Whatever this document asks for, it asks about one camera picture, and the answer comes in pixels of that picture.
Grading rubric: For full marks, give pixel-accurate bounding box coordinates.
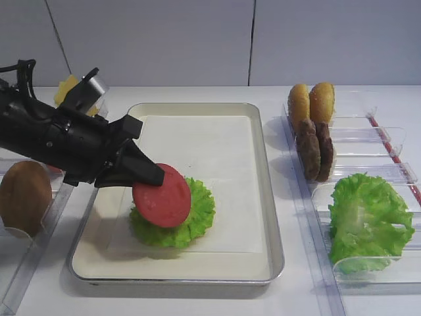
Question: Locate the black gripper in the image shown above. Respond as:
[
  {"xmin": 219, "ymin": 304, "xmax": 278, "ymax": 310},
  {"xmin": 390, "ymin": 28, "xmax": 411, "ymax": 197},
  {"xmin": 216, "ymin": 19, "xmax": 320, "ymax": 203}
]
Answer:
[{"xmin": 42, "ymin": 107, "xmax": 165, "ymax": 188}]

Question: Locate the red tomato slice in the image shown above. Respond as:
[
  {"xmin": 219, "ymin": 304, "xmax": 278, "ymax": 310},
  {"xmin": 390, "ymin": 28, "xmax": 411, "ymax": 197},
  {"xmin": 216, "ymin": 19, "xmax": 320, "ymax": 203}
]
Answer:
[{"xmin": 132, "ymin": 163, "xmax": 191, "ymax": 228}]

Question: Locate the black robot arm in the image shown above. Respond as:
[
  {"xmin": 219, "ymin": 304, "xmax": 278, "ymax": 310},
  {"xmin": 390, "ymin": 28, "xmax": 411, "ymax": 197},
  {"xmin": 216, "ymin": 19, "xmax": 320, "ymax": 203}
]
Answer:
[{"xmin": 1, "ymin": 59, "xmax": 164, "ymax": 188}]

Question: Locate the green lettuce leaf on tray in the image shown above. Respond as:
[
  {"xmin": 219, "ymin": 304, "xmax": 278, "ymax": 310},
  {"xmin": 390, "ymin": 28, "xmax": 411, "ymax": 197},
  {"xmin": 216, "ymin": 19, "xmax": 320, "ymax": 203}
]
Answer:
[{"xmin": 129, "ymin": 177, "xmax": 215, "ymax": 248}]

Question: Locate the yellow cheese slice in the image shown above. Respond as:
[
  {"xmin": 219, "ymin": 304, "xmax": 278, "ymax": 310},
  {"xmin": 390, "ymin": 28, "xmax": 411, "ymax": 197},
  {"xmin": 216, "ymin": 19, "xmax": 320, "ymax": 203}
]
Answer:
[{"xmin": 54, "ymin": 74, "xmax": 99, "ymax": 117}]

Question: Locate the left brown meat patty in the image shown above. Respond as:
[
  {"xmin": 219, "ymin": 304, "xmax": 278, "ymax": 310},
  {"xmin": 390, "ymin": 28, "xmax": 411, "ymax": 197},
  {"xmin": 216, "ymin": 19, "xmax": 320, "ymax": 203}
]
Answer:
[{"xmin": 296, "ymin": 118, "xmax": 321, "ymax": 180}]

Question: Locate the brown meat patty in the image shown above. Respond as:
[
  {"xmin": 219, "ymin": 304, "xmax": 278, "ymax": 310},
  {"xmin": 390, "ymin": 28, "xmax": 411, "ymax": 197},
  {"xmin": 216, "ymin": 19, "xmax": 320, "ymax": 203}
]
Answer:
[
  {"xmin": 316, "ymin": 122, "xmax": 334, "ymax": 182},
  {"xmin": 296, "ymin": 118, "xmax": 321, "ymax": 180}
]

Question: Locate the right brown meat patty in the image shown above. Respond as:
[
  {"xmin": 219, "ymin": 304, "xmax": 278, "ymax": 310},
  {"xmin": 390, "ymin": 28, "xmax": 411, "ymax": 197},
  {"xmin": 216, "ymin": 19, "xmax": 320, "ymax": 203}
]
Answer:
[{"xmin": 316, "ymin": 122, "xmax": 334, "ymax": 182}]

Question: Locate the green lettuce leaf in rack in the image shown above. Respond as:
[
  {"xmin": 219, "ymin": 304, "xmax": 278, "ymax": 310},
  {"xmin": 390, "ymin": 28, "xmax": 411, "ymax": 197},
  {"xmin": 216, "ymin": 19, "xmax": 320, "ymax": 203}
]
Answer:
[{"xmin": 328, "ymin": 173, "xmax": 415, "ymax": 274}]

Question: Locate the white paper liner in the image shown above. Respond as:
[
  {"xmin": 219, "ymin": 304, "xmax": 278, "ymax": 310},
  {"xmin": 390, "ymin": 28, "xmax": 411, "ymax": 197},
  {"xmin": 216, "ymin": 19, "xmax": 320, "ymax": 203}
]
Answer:
[{"xmin": 107, "ymin": 115, "xmax": 268, "ymax": 254}]

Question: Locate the cream metal tray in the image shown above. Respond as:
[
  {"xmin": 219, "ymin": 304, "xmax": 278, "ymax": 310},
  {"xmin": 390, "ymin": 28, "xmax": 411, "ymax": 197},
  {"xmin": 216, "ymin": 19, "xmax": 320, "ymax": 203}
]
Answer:
[{"xmin": 69, "ymin": 103, "xmax": 284, "ymax": 284}]

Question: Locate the brown fried chicken patty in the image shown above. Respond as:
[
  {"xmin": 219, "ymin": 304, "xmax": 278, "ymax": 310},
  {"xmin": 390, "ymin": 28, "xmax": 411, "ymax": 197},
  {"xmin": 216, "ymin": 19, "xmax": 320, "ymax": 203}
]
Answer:
[{"xmin": 1, "ymin": 161, "xmax": 52, "ymax": 237}]

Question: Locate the left clear acrylic rack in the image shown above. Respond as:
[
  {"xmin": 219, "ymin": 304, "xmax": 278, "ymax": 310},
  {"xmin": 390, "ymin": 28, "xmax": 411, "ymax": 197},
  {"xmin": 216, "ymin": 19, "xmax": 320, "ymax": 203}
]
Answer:
[{"xmin": 1, "ymin": 164, "xmax": 74, "ymax": 315}]

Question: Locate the clear acrylic rack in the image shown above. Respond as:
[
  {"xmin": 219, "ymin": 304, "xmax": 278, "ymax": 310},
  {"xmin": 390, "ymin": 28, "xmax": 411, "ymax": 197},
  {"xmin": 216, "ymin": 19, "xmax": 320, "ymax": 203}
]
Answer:
[
  {"xmin": 282, "ymin": 105, "xmax": 420, "ymax": 315},
  {"xmin": 1, "ymin": 164, "xmax": 74, "ymax": 315}
]

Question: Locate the left burger bun half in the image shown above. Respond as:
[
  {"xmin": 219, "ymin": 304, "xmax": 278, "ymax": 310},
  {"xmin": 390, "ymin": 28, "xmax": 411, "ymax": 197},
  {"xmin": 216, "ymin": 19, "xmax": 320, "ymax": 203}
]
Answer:
[{"xmin": 287, "ymin": 84, "xmax": 310, "ymax": 130}]

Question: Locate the right clear acrylic rack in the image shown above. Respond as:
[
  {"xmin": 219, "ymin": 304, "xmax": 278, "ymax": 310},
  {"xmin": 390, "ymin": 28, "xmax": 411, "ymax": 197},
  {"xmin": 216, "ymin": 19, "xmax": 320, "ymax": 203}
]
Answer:
[{"xmin": 282, "ymin": 105, "xmax": 420, "ymax": 315}]

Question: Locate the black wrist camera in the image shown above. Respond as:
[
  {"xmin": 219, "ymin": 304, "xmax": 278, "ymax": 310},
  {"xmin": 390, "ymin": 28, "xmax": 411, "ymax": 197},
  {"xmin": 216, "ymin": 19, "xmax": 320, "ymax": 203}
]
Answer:
[{"xmin": 58, "ymin": 67, "xmax": 109, "ymax": 117}]

